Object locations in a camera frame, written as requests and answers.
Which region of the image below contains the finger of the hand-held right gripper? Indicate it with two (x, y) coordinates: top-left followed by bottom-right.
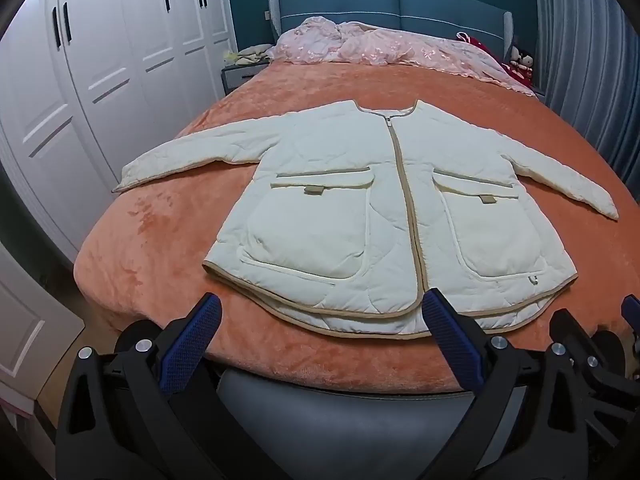
(620, 295), (640, 356)
(549, 309), (640, 451)

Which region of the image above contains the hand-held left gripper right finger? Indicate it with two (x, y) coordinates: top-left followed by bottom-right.
(421, 287), (594, 480)

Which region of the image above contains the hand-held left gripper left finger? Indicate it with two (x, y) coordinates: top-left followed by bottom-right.
(55, 292), (241, 480)

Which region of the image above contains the cream quilted jacket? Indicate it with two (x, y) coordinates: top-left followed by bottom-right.
(112, 99), (620, 337)

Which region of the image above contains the orange plush blanket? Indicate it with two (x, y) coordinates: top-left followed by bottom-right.
(74, 57), (640, 395)

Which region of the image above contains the white panelled door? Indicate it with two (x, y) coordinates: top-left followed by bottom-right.
(0, 241), (86, 401)

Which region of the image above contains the grey-blue curtain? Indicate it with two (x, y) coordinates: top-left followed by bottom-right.
(532, 0), (640, 183)

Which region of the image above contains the black and white plush toy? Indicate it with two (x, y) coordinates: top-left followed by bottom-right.
(509, 35), (536, 81)

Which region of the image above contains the grey nightstand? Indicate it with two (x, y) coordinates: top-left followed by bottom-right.
(221, 62), (271, 96)

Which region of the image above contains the white panelled wardrobe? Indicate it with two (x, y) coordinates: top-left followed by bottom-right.
(0, 0), (238, 266)

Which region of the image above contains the beige crumpled cloth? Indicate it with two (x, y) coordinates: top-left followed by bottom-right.
(236, 45), (275, 66)

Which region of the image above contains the pink floral quilt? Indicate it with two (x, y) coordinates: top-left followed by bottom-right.
(272, 16), (536, 96)

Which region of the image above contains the red cloth bag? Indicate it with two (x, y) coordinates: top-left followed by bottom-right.
(456, 31), (490, 52)

